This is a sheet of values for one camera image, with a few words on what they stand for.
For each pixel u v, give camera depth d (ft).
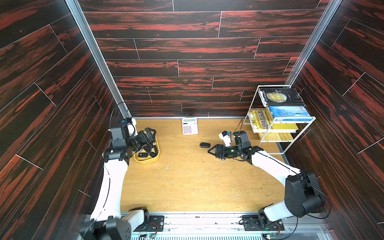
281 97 2.75
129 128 2.13
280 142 3.62
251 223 2.41
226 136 2.58
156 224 2.38
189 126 3.68
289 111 2.52
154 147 3.30
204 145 3.43
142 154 3.22
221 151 2.45
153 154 3.21
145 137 2.14
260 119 3.06
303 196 1.42
